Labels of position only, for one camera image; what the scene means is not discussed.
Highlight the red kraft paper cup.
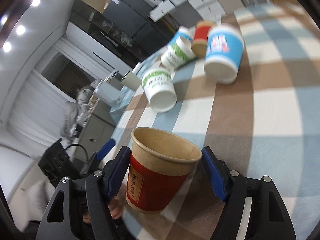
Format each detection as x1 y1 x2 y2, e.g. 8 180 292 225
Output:
126 127 202 213
191 20 216 58

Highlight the white green paper cup near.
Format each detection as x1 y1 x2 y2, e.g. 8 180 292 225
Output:
141 67 177 113

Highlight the white green paper cup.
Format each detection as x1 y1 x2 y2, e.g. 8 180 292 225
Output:
141 67 177 113
160 27 196 70

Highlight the white green paper cup far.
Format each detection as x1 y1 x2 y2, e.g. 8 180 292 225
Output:
160 27 196 70

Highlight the blue cartoon paper cup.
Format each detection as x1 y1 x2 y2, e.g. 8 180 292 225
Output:
204 23 245 85

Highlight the person's left hand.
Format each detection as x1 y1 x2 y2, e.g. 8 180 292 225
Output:
82 196 123 224

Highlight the grey low cabinet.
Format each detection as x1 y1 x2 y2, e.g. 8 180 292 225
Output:
71 100 116 164

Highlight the grey clothes pile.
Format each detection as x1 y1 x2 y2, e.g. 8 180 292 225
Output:
60 79 102 142

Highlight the white appliance box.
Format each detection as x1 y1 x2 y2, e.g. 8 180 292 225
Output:
93 80 124 107

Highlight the beige tumbler mug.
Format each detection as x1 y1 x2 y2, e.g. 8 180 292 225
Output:
120 72 140 92

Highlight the checkered tablecloth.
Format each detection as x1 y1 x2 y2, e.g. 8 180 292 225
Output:
113 3 319 239

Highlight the dark glass cabinet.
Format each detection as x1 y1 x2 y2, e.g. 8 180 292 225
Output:
70 0 146 68

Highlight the black refrigerator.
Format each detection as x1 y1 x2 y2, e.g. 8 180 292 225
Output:
103 0 174 66

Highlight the white drawer desk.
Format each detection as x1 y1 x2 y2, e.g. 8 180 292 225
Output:
149 0 226 22

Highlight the black cable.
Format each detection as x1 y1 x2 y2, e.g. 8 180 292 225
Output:
64 143 90 164

